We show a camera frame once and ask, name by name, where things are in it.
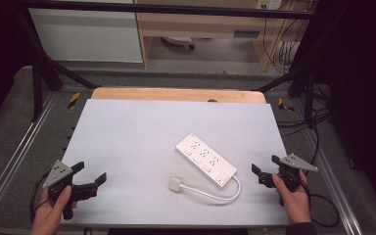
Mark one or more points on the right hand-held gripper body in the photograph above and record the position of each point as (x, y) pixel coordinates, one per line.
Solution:
(292, 174)

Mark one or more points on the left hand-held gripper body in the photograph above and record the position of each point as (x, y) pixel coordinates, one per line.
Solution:
(58, 173)

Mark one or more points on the white power strip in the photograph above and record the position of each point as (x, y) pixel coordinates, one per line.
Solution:
(205, 160)

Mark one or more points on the white plug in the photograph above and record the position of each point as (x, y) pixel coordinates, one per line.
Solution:
(175, 183)

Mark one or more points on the person's right hand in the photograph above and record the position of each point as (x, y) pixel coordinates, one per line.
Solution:
(297, 205)

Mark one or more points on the person's left hand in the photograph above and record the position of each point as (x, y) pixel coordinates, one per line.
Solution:
(47, 215)

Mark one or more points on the white table mat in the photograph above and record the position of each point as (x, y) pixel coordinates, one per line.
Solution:
(127, 147)

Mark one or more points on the yellow black tape strip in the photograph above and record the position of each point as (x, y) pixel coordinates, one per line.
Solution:
(284, 105)
(73, 100)

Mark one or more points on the wooden table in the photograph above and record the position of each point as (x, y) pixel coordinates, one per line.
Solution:
(163, 94)

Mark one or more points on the white cabinet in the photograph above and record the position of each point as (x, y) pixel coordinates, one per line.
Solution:
(84, 36)

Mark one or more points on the chair base with caster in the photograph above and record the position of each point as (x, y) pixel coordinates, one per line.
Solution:
(179, 41)

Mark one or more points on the wooden desk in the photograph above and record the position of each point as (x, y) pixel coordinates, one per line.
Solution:
(202, 24)

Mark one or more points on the aluminium rail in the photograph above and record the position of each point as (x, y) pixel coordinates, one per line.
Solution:
(16, 156)
(336, 186)

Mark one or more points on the white wall socket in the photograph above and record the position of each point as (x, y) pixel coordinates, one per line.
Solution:
(268, 4)

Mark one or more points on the black metal frame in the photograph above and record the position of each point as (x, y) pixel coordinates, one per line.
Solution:
(163, 9)

